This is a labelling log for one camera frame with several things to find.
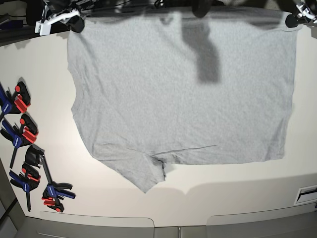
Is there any grey T-shirt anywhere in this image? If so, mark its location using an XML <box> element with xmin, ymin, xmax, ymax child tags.
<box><xmin>67</xmin><ymin>8</ymin><xmax>299</xmax><ymax>192</ymax></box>

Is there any top blue red bar clamp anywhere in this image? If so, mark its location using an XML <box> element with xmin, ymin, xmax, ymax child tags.
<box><xmin>0</xmin><ymin>77</ymin><xmax>31</xmax><ymax>120</ymax></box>

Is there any blue red bar clamp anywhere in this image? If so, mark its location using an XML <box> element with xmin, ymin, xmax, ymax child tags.
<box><xmin>0</xmin><ymin>113</ymin><xmax>38</xmax><ymax>169</ymax></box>
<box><xmin>0</xmin><ymin>77</ymin><xmax>31</xmax><ymax>120</ymax></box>
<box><xmin>9</xmin><ymin>162</ymin><xmax>41</xmax><ymax>212</ymax></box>

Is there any long bar clamp black pad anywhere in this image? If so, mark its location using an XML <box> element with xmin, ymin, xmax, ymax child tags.
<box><xmin>25</xmin><ymin>146</ymin><xmax>76</xmax><ymax>213</ymax></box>

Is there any white label plate on table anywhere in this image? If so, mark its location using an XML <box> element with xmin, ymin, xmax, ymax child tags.
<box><xmin>294</xmin><ymin>185</ymin><xmax>317</xmax><ymax>206</ymax></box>

